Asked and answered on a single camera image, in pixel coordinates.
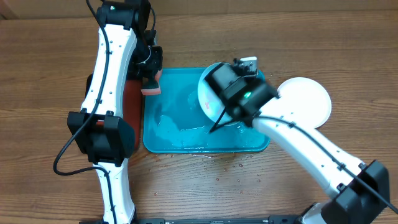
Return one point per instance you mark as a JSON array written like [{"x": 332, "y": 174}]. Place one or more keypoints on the teal plastic tray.
[{"x": 174, "y": 121}]

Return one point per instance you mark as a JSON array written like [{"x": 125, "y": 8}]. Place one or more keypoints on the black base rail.
[{"x": 273, "y": 219}]

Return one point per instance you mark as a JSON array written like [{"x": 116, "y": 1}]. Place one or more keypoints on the white plate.
[{"x": 309, "y": 100}]

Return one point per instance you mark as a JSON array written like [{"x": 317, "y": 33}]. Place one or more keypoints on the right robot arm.
[{"x": 290, "y": 115}]

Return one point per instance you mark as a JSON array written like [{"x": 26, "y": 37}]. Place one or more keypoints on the light blue plate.
[{"x": 209, "y": 102}]

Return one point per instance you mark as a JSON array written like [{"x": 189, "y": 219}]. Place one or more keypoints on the green and orange sponge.
[{"x": 152, "y": 86}]

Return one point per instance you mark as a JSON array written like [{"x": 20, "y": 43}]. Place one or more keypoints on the black red-lined tray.
[{"x": 132, "y": 105}]

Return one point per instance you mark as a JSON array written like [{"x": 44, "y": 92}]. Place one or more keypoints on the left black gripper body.
[{"x": 149, "y": 60}]

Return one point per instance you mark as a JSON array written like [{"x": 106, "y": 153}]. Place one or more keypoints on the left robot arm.
[{"x": 127, "y": 50}]

